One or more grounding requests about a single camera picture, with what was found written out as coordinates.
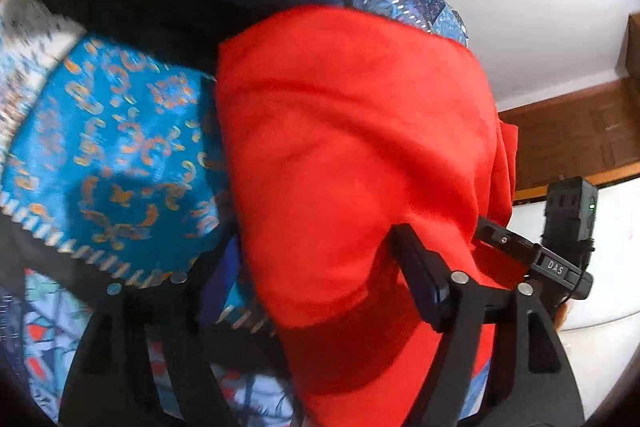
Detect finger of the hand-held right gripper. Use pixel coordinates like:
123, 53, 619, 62
472, 216, 543, 265

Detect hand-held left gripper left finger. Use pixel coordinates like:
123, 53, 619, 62
57, 234, 243, 427

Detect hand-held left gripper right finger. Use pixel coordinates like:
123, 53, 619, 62
390, 224, 586, 427

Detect red zip jacket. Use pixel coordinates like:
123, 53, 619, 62
215, 4, 521, 427

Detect blue patchwork bedspread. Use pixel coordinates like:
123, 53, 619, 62
0, 0, 496, 427

